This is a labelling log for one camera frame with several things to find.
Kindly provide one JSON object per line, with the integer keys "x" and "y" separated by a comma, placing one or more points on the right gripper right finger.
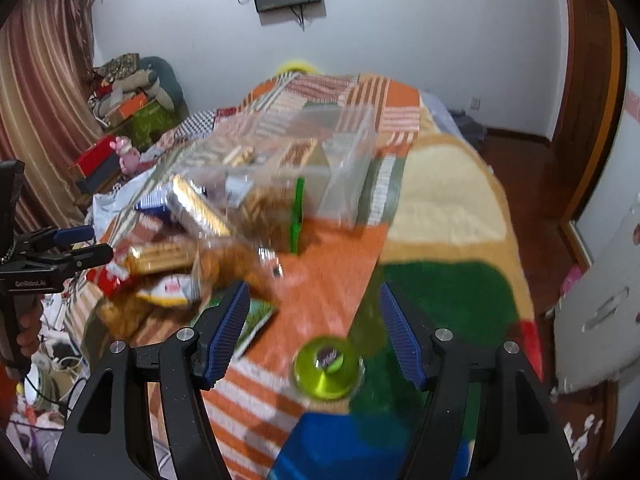
{"x": 518, "y": 435}

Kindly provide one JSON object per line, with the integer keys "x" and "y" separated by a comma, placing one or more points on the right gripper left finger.
{"x": 109, "y": 435}

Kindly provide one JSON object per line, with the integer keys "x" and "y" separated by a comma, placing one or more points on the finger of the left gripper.
{"x": 54, "y": 238}
{"x": 85, "y": 258}

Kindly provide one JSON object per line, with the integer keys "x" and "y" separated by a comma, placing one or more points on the clear bag orange crackers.
{"x": 222, "y": 260}

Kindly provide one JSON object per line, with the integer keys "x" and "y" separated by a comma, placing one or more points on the green-edged clear cookie bag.
{"x": 268, "y": 213}

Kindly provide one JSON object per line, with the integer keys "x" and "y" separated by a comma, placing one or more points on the clear plastic storage bin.
{"x": 249, "y": 146}

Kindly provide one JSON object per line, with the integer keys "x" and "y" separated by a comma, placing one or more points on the biscuit roll pack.
{"x": 155, "y": 258}

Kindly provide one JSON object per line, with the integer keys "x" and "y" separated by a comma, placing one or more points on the yellow white snack bag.
{"x": 175, "y": 291}

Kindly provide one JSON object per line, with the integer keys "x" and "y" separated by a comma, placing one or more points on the cake loaf brown print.
{"x": 301, "y": 153}

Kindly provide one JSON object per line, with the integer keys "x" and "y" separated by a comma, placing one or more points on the person's left hand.
{"x": 30, "y": 323}

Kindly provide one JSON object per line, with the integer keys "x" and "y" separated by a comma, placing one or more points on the red snack packet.
{"x": 109, "y": 278}

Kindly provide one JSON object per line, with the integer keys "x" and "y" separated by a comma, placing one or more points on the fried snack clear bag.
{"x": 124, "y": 316}

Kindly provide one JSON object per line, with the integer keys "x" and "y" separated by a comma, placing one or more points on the blue white snack packet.
{"x": 155, "y": 204}

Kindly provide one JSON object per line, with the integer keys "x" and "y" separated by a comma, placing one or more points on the red and black box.
{"x": 96, "y": 166}

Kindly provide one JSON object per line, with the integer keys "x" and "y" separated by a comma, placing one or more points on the pink plush toy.
{"x": 129, "y": 156}

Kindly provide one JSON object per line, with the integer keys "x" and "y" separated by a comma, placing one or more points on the gold silver cracker pack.
{"x": 196, "y": 215}

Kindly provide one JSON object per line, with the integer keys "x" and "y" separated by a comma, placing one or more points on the striped red beige curtain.
{"x": 46, "y": 69}

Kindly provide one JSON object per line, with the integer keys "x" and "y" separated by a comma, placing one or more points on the pile of clothes and boxes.
{"x": 138, "y": 98}

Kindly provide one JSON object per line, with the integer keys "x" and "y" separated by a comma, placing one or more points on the green white snack packet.
{"x": 258, "y": 316}

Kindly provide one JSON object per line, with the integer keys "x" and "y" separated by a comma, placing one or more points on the patchwork blanket bed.
{"x": 432, "y": 218}

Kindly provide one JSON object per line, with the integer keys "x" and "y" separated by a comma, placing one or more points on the yellow plush cushion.
{"x": 297, "y": 66}

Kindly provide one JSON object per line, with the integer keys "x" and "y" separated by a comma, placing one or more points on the grey backpack on floor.
{"x": 471, "y": 130}

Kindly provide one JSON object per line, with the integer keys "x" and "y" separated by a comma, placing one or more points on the white wall socket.
{"x": 475, "y": 104}

